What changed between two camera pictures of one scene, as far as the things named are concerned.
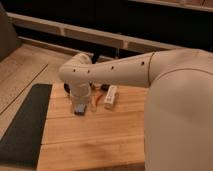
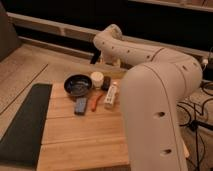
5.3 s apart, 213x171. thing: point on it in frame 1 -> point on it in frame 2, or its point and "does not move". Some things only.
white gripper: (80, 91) -> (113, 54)
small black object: (105, 87) does not move
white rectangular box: (110, 96) does not move
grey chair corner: (9, 42) does not move
